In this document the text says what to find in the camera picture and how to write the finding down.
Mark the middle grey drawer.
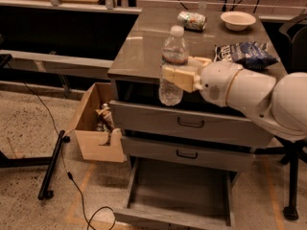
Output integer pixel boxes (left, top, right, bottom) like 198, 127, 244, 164
121, 136, 254, 172

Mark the black chair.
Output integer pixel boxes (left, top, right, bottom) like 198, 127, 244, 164
253, 12, 307, 221

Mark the bottom grey open drawer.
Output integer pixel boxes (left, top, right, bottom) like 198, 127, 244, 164
114, 158, 234, 230

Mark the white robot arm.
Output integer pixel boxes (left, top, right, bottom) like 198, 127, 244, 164
161, 59, 307, 142

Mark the top grey drawer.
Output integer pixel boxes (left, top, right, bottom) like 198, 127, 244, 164
110, 101, 272, 148

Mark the black table leg base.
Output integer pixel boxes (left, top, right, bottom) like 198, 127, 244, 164
37, 130, 70, 200

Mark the clear plastic water bottle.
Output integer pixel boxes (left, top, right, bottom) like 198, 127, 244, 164
158, 25, 189, 106

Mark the black floor cable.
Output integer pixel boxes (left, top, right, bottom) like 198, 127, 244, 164
6, 60, 117, 230

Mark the cardboard box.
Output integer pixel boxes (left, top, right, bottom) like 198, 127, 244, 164
65, 82, 126, 162

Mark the brown trash in box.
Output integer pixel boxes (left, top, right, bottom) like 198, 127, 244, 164
96, 103, 114, 146

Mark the crushed green soda can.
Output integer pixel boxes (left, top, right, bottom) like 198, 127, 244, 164
177, 11, 206, 32

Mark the grey drawer cabinet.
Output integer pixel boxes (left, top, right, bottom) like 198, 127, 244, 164
107, 7, 289, 165

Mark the white paper bowl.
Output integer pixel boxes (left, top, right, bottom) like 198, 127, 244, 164
221, 11, 256, 32

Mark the blue chip bag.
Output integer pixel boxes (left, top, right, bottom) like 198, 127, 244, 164
214, 41, 278, 71

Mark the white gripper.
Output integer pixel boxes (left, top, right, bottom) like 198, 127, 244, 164
161, 57, 244, 107

